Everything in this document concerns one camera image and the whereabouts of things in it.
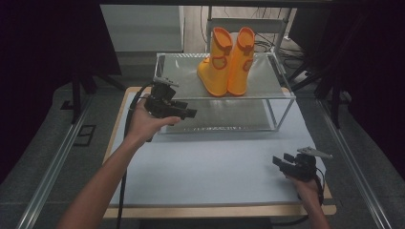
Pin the yellow duck rain boot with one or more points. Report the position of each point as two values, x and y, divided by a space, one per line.
241 62
215 63

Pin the clear two-tier shoe rack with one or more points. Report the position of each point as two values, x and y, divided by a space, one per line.
191 82

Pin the aluminium floor rail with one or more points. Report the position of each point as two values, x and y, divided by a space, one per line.
54 165
353 165

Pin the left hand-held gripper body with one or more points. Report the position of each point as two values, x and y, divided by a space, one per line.
160 98

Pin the black stand legs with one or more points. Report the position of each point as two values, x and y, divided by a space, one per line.
76 95
334 101

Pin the grey cabinet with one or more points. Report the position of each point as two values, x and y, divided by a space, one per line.
143 28

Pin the grey metal stand frame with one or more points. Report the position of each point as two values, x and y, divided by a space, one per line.
270 25

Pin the white table mat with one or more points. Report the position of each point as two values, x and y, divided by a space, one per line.
207 165

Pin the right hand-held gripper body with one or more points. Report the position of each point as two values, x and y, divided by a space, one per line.
302 167

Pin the person's left hand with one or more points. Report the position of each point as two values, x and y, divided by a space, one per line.
144 122

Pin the dark curtain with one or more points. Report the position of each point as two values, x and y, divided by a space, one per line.
35 63
375 63

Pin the person's right hand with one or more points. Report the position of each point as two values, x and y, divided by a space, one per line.
305 191

